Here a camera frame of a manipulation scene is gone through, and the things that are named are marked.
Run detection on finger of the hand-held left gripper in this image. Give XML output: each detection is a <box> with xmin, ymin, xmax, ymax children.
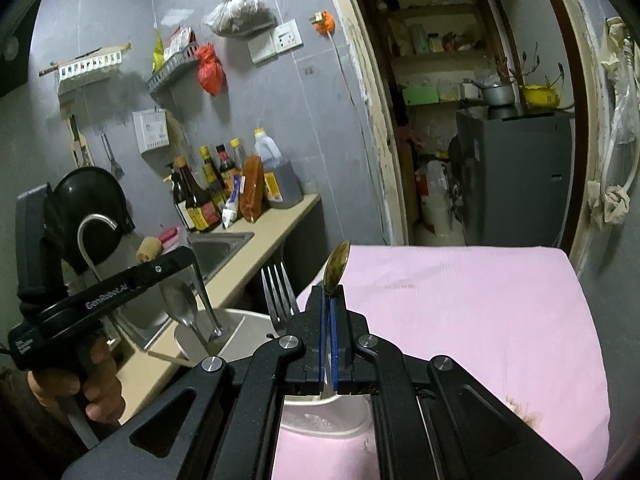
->
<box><xmin>187</xmin><ymin>252</ymin><xmax>226</xmax><ymax>338</ymax></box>

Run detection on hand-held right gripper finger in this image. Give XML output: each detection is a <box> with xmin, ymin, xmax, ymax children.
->
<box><xmin>330</xmin><ymin>284</ymin><xmax>583</xmax><ymax>480</ymax></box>
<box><xmin>60</xmin><ymin>284</ymin><xmax>332</xmax><ymax>480</ymax></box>

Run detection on large steel spoon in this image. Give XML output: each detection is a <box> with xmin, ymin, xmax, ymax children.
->
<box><xmin>161</xmin><ymin>282</ymin><xmax>203</xmax><ymax>356</ymax></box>

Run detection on white plastic utensil holder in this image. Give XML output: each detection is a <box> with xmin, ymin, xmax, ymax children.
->
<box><xmin>174</xmin><ymin>308</ymin><xmax>376</xmax><ymax>438</ymax></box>

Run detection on steel fork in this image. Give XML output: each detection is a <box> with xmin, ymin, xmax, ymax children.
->
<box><xmin>260</xmin><ymin>262</ymin><xmax>301</xmax><ymax>336</ymax></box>

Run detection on golden spoon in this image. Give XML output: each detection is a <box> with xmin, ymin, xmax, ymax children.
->
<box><xmin>322</xmin><ymin>241</ymin><xmax>351</xmax><ymax>295</ymax></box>

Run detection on person's left forearm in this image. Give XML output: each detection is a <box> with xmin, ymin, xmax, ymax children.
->
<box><xmin>0</xmin><ymin>370</ymin><xmax>86</xmax><ymax>480</ymax></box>

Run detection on person's left hand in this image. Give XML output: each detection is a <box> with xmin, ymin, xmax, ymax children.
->
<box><xmin>27</xmin><ymin>337</ymin><xmax>127</xmax><ymax>426</ymax></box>

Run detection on steel sink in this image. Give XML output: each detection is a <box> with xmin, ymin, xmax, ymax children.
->
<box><xmin>120</xmin><ymin>230</ymin><xmax>255</xmax><ymax>351</ymax></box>

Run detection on tan loofah sponge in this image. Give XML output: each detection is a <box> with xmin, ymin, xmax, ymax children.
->
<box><xmin>136</xmin><ymin>237</ymin><xmax>163</xmax><ymax>263</ymax></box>

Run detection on steel faucet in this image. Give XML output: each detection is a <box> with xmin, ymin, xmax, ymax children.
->
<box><xmin>77</xmin><ymin>214</ymin><xmax>126</xmax><ymax>286</ymax></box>

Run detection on large dark sauce bottle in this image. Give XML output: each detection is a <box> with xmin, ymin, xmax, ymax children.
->
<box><xmin>175</xmin><ymin>156</ymin><xmax>221</xmax><ymax>233</ymax></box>

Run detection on white blue tube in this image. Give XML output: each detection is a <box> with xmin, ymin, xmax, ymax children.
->
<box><xmin>221</xmin><ymin>176</ymin><xmax>244</xmax><ymax>228</ymax></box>

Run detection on beige kitchen counter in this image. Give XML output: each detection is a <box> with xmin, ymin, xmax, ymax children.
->
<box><xmin>112</xmin><ymin>192</ymin><xmax>321</xmax><ymax>426</ymax></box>

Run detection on dark pump bottle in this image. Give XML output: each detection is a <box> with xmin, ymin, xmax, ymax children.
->
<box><xmin>167</xmin><ymin>162</ymin><xmax>196</xmax><ymax>231</ymax></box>

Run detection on pink floral tablecloth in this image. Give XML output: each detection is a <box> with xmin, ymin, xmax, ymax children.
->
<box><xmin>272</xmin><ymin>244</ymin><xmax>612</xmax><ymax>480</ymax></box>

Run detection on orange noodle packet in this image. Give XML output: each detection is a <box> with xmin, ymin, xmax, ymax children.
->
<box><xmin>240</xmin><ymin>154</ymin><xmax>265</xmax><ymax>223</ymax></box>

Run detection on yellow cap sauce bottle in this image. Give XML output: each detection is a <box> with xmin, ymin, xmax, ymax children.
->
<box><xmin>199</xmin><ymin>146</ymin><xmax>226</xmax><ymax>211</ymax></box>

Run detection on black round pan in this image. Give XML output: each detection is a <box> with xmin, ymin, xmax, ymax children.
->
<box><xmin>52</xmin><ymin>167</ymin><xmax>136</xmax><ymax>276</ymax></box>

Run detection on red cap sauce bottle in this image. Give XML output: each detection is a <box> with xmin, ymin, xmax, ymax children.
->
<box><xmin>216</xmin><ymin>144</ymin><xmax>238</xmax><ymax>196</ymax></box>

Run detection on cooking oil jug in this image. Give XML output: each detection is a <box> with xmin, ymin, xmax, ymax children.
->
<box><xmin>253</xmin><ymin>128</ymin><xmax>303</xmax><ymax>209</ymax></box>

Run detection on clear glass bottle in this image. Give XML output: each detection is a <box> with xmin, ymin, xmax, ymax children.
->
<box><xmin>229</xmin><ymin>138</ymin><xmax>246</xmax><ymax>176</ymax></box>

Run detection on hanging steel peeler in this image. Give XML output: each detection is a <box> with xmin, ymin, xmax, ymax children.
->
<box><xmin>101</xmin><ymin>132</ymin><xmax>125</xmax><ymax>181</ymax></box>

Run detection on white plastic containers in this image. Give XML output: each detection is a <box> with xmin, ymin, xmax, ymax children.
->
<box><xmin>415</xmin><ymin>160</ymin><xmax>463</xmax><ymax>236</ymax></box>

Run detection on red plastic bag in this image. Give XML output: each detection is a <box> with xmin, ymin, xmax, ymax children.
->
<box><xmin>195</xmin><ymin>43</ymin><xmax>226</xmax><ymax>97</ymax></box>

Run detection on grey cabinet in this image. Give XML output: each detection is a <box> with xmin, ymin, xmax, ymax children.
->
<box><xmin>456</xmin><ymin>107</ymin><xmax>576</xmax><ymax>248</ymax></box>

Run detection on white basket shelf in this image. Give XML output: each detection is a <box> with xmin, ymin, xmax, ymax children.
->
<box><xmin>40</xmin><ymin>42</ymin><xmax>132</xmax><ymax>83</ymax></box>

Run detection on green box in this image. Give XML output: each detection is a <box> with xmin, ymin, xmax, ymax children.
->
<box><xmin>402</xmin><ymin>85</ymin><xmax>438</xmax><ymax>106</ymax></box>

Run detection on black range hood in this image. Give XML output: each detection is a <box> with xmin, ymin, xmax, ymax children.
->
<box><xmin>0</xmin><ymin>25</ymin><xmax>36</xmax><ymax>98</ymax></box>

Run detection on red snack packets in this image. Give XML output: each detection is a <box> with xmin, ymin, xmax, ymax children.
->
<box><xmin>164</xmin><ymin>25</ymin><xmax>197</xmax><ymax>58</ymax></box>

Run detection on aluminium pot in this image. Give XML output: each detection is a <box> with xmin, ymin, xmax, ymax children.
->
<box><xmin>470</xmin><ymin>80</ymin><xmax>516</xmax><ymax>107</ymax></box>

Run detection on clear bag of dried goods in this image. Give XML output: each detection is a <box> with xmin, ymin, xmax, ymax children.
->
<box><xmin>202</xmin><ymin>0</ymin><xmax>277</xmax><ymax>38</ymax></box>

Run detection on knotted cream cloth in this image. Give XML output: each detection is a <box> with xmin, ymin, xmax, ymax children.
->
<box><xmin>587</xmin><ymin>180</ymin><xmax>631</xmax><ymax>231</ymax></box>

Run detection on yellow bowl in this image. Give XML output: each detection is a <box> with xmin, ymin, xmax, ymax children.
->
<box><xmin>520</xmin><ymin>84</ymin><xmax>560</xmax><ymax>110</ymax></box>

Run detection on wooden shelf unit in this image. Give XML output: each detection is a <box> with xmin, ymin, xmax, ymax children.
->
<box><xmin>350</xmin><ymin>0</ymin><xmax>521</xmax><ymax>111</ymax></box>

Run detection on dried plant twigs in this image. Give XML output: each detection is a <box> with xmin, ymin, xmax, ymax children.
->
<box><xmin>500</xmin><ymin>45</ymin><xmax>566</xmax><ymax>91</ymax></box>

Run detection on clear plastic bag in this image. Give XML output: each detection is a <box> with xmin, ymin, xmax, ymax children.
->
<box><xmin>607</xmin><ymin>80</ymin><xmax>640</xmax><ymax>146</ymax></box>

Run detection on cream rubber gloves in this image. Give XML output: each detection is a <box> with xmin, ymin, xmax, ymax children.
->
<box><xmin>600</xmin><ymin>17</ymin><xmax>640</xmax><ymax>91</ymax></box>

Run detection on white wall box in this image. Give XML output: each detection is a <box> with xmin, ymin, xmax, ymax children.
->
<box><xmin>132</xmin><ymin>108</ymin><xmax>168</xmax><ymax>153</ymax></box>

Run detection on worn wooden door frame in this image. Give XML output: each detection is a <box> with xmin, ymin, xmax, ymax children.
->
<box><xmin>317</xmin><ymin>0</ymin><xmax>640</xmax><ymax>271</ymax></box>

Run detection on grey wall shelf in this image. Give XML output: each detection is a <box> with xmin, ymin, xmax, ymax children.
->
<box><xmin>146</xmin><ymin>45</ymin><xmax>201</xmax><ymax>95</ymax></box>

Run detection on white wall socket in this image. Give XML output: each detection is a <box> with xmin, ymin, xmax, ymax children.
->
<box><xmin>248</xmin><ymin>19</ymin><xmax>303</xmax><ymax>64</ymax></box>

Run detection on orange wall hook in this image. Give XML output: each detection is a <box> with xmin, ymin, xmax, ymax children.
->
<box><xmin>310</xmin><ymin>10</ymin><xmax>335</xmax><ymax>37</ymax></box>

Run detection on white hose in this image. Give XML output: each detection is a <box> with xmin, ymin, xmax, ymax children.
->
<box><xmin>592</xmin><ymin>125</ymin><xmax>638</xmax><ymax>196</ymax></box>

